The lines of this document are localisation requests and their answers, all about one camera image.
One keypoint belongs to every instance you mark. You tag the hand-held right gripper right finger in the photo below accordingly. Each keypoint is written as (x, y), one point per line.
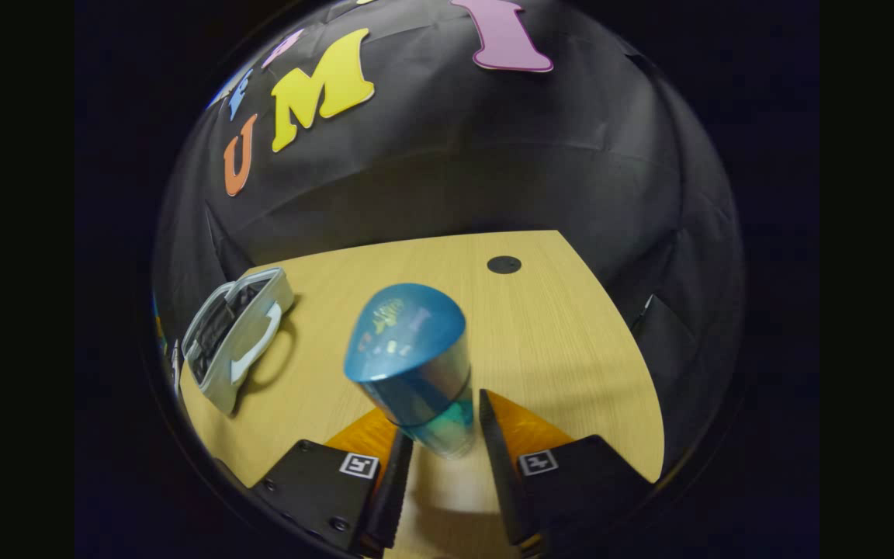
(503, 481)

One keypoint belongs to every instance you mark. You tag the black table grommet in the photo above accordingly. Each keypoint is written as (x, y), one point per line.
(504, 264)

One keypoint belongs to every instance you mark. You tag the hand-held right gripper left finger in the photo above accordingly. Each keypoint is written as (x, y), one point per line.
(394, 497)

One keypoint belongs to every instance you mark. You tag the small pale grey suitcase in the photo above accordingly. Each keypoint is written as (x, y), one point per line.
(249, 334)

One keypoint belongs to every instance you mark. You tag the blue skin care bottle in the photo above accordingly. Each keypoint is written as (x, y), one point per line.
(408, 349)

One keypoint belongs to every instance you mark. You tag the black backdrop cloth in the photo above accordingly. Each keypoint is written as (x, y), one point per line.
(455, 171)

